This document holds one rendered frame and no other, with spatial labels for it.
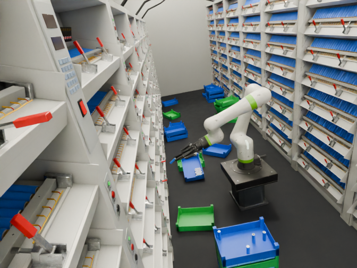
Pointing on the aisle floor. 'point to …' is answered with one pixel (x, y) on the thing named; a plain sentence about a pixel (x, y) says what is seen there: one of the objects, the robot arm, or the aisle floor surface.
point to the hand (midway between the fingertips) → (178, 157)
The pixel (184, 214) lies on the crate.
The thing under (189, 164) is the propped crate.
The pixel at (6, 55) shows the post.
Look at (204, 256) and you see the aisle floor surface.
